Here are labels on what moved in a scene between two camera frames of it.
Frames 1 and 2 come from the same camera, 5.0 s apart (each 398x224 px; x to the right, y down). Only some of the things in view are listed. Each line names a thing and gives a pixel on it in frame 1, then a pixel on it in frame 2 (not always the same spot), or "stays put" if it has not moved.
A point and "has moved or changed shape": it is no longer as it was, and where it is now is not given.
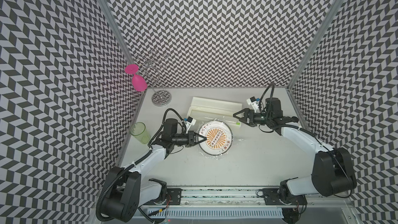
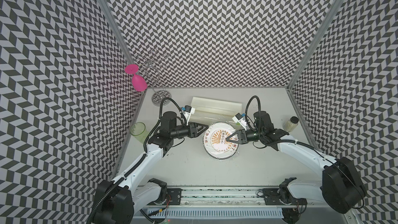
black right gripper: x=247 y=113 -> x=242 y=138
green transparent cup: x=138 y=130 stays put
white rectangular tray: x=207 y=109 stays put
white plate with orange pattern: x=219 y=137 has moved or changed shape
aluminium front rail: x=244 y=197 stays put
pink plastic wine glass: x=138 y=82 stays put
